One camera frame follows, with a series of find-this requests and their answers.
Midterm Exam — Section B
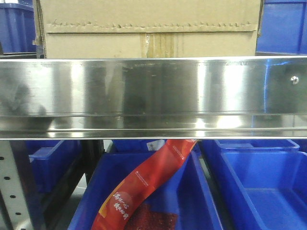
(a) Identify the steel bolt on beam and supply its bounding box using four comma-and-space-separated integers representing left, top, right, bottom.
290, 76, 299, 85

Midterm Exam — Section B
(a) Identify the blue bin lower right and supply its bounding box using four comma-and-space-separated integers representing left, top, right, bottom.
201, 140, 307, 230

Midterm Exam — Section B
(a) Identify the brown cardboard carton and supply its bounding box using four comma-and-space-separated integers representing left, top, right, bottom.
33, 0, 264, 58

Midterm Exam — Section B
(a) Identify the blue bin lower centre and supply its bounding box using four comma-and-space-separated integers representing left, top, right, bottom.
68, 152, 223, 230

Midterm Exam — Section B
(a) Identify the red snack bag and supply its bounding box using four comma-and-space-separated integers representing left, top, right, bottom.
91, 139, 197, 230

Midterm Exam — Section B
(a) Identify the blue bin rear right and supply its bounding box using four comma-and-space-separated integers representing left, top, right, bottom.
214, 139, 299, 152

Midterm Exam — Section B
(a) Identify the blue bin upper right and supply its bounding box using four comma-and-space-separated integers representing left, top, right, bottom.
256, 0, 307, 55

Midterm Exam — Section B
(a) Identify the blue bin lower left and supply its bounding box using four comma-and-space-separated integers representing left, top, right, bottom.
25, 140, 82, 193

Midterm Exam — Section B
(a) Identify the blue bin rear centre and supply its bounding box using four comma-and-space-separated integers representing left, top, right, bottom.
111, 138, 201, 154

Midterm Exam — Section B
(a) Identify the grey perforated shelf upright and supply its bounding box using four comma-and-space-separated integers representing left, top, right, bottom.
0, 140, 34, 230

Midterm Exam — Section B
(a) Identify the stainless steel shelf beam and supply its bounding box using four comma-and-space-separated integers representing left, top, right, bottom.
0, 56, 307, 140

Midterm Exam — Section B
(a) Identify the blue bin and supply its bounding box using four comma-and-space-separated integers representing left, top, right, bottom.
68, 152, 223, 230
25, 140, 82, 193
201, 140, 307, 230
0, 3, 36, 53
111, 138, 201, 154
214, 139, 299, 152
256, 0, 307, 55

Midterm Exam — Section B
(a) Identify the blue bin upper left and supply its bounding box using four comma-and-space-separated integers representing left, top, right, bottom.
0, 3, 36, 53

